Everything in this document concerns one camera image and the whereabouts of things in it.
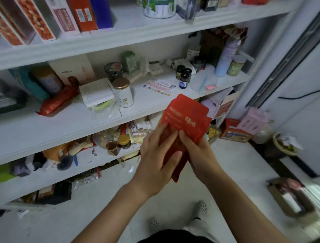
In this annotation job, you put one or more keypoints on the waste basket with rubbish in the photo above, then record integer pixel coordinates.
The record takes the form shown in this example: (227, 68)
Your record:
(287, 145)

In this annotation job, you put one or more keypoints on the orange red long box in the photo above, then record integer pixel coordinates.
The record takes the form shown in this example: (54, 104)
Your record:
(84, 15)

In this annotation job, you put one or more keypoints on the person's black clothing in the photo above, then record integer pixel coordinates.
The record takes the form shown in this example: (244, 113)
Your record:
(175, 237)

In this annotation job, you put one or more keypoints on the white flat box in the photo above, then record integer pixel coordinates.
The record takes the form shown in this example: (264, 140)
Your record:
(96, 92)

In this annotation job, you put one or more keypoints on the small green pack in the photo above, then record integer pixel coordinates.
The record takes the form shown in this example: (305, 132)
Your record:
(130, 62)

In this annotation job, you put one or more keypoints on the colourful flat box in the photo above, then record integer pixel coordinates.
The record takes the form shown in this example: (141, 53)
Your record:
(235, 132)

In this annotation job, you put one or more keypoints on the white box brown print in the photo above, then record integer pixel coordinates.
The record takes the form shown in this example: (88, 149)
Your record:
(72, 67)

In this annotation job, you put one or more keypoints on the yellow bottle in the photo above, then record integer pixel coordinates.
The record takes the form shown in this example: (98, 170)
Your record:
(48, 80)

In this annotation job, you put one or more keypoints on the teal pouch bag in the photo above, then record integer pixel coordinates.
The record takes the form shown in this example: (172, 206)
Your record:
(25, 85)

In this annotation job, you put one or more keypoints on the person's left hand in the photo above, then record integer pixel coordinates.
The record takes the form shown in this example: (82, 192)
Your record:
(152, 173)

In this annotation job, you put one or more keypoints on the pink carton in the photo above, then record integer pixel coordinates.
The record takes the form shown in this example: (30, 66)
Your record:
(253, 120)

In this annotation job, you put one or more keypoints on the small dark bottle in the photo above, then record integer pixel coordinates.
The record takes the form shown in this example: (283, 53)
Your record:
(185, 80)
(180, 72)

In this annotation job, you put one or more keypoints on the brown carton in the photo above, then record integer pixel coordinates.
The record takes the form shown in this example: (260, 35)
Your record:
(214, 133)

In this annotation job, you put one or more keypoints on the brown cardboard box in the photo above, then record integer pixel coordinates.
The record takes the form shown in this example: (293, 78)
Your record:
(274, 193)

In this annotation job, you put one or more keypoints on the person's right forearm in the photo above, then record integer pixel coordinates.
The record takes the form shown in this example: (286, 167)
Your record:
(245, 210)

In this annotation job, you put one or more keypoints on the person's right hand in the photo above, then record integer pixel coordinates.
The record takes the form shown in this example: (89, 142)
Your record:
(205, 160)

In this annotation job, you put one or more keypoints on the purple blue long box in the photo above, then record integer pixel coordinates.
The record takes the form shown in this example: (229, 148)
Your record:
(102, 12)

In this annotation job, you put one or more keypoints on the red box white edge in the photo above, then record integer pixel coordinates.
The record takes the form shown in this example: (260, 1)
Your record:
(15, 25)
(37, 20)

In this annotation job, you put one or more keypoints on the person's white shoe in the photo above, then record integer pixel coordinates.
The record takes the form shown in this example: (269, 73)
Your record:
(154, 224)
(201, 209)

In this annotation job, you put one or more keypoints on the pink blossom box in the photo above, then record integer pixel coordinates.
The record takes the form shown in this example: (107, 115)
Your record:
(62, 17)

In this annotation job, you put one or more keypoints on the red pouch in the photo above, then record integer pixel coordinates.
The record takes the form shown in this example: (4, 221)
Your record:
(57, 100)

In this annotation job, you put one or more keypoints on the black box white edge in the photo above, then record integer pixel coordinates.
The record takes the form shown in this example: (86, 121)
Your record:
(296, 201)

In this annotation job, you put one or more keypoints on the person's left forearm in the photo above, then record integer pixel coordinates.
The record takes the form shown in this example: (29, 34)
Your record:
(112, 218)

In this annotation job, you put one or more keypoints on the red canister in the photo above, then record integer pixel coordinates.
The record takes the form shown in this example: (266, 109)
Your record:
(294, 184)

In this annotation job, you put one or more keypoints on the small black grey boxes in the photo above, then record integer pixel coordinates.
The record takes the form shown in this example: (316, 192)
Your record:
(11, 100)

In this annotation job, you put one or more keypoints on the white metal shelving unit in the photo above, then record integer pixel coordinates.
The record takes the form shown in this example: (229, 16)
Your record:
(65, 125)

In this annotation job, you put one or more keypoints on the dark red foil pouches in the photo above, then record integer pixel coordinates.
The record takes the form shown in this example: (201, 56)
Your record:
(187, 112)

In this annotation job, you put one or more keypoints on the white colourful sticker sheet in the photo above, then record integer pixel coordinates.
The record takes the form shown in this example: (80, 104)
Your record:
(159, 86)

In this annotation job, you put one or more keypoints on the red patterned bag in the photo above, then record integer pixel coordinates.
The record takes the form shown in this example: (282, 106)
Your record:
(256, 2)

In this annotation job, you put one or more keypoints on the small green jar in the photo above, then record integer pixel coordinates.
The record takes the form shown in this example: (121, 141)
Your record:
(236, 66)

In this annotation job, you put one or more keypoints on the white tub green label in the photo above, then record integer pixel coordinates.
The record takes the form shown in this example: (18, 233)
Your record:
(160, 9)

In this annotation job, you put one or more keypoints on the dark jar with lid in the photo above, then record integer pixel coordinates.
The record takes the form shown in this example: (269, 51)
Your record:
(113, 71)

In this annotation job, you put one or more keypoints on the lavender bottle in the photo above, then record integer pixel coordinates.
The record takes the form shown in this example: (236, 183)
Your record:
(226, 57)

